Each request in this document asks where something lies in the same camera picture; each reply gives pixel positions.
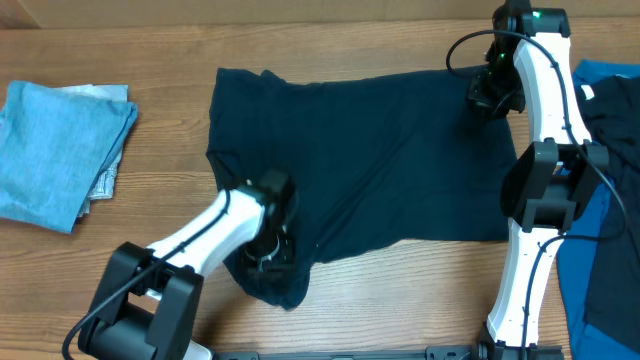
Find dark navy t-shirt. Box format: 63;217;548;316
207;68;516;310

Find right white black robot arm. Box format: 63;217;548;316
466;1;609;352

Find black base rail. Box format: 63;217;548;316
213;342;564;360

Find black t-shirt at right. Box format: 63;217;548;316
579;76;639;359

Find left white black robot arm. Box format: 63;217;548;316
64;170;297;360

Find folded light blue cloth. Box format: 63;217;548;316
1;81;138;233

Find blue t-shirt at right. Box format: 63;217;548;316
558;60;639;360

